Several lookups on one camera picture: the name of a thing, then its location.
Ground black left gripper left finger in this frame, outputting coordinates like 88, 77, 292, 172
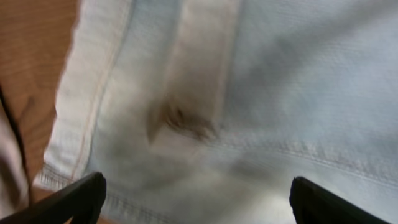
1, 172, 106, 224

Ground light blue denim shorts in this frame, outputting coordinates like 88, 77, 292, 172
34, 0, 397, 223

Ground beige folded shorts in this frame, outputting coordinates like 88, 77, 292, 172
1, 94, 30, 218

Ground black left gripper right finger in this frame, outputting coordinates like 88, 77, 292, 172
289, 177, 392, 224

